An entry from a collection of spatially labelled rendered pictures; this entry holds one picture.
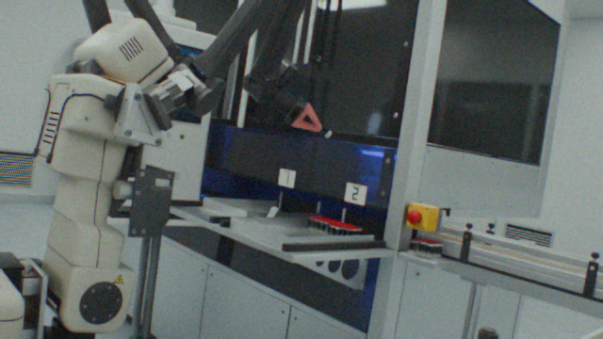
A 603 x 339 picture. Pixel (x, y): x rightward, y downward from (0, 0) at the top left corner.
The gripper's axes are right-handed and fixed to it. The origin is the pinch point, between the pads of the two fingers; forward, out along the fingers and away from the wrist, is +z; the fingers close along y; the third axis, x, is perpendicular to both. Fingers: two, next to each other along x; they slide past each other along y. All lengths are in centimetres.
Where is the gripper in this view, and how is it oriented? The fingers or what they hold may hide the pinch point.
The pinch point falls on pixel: (317, 127)
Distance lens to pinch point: 152.6
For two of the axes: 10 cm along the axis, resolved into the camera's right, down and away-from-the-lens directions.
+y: 1.1, -3.2, 9.4
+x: -5.9, 7.4, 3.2
